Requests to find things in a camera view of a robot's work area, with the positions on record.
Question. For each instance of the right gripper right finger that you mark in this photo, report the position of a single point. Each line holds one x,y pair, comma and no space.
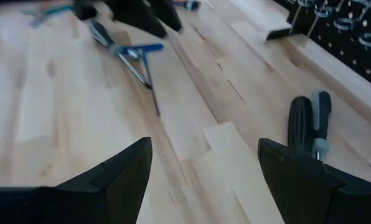
313,199

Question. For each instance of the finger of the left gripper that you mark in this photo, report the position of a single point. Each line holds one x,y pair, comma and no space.
135,15
168,15

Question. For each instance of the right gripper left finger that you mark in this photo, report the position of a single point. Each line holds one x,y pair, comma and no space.
79,205

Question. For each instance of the grey black nut driver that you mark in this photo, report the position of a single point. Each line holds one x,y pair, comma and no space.
322,109

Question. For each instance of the black metal pegboard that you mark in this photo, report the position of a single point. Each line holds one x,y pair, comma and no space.
353,46

